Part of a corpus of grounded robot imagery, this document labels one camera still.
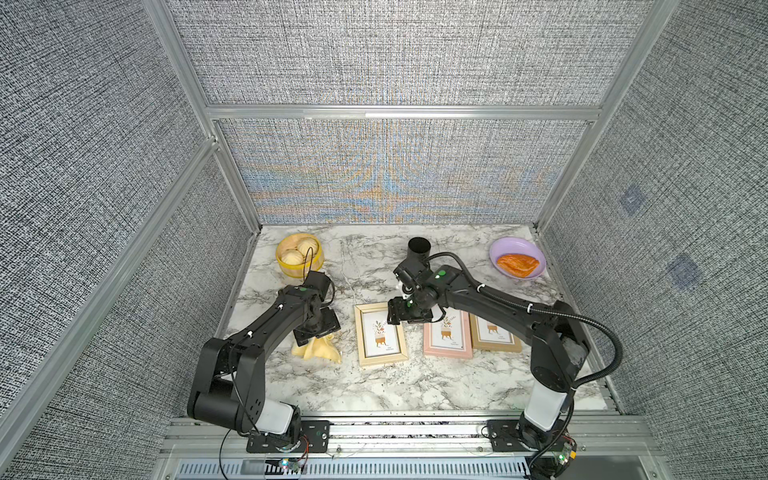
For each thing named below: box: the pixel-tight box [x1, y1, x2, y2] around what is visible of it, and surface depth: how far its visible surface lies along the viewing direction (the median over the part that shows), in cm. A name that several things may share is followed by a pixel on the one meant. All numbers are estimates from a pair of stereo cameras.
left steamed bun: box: [281, 249, 305, 265], surface depth 105 cm
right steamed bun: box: [296, 237, 319, 263], surface depth 108 cm
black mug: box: [407, 236, 431, 259], surface depth 105 cm
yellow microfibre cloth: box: [291, 333, 342, 364], surface depth 86 cm
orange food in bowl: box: [496, 254, 540, 278], surface depth 106 cm
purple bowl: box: [489, 236, 547, 280], surface depth 108 cm
